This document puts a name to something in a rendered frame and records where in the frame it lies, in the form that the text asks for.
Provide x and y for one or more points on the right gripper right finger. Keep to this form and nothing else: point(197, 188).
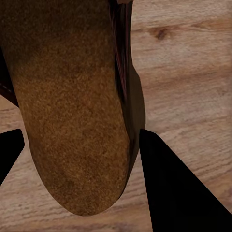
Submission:
point(178, 200)

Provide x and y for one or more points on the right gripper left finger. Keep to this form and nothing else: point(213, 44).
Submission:
point(11, 145)

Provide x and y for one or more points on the sandal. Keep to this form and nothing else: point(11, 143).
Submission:
point(67, 65)

